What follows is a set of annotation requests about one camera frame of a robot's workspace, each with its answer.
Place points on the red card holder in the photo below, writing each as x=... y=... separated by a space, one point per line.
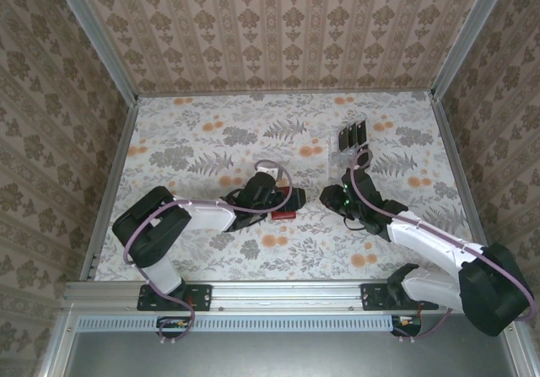
x=283 y=215

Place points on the clear acrylic card stand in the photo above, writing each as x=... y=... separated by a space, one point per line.
x=337 y=157

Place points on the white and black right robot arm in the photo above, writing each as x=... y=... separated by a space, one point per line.
x=430 y=242

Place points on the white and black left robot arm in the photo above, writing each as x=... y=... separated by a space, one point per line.
x=202 y=214

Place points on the black credit card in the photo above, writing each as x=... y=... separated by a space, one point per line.
x=361 y=132
x=363 y=158
x=351 y=136
x=342 y=138

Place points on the floral patterned table cover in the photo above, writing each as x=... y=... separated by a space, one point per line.
x=253 y=120

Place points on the grey metal sheet panel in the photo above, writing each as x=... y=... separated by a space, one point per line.
x=287 y=356

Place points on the aluminium mounting rail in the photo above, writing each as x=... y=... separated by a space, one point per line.
x=287 y=294

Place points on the aluminium table side rail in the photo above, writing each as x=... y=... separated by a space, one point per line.
x=452 y=153
x=114 y=174

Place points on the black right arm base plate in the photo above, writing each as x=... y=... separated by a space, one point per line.
x=370 y=299

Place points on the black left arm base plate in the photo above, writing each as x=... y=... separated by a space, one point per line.
x=202 y=297

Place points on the aluminium frame post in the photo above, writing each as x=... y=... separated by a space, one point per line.
x=97 y=35
x=469 y=35

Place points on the aluminium frame rail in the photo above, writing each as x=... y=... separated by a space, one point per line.
x=523 y=351
x=59 y=343

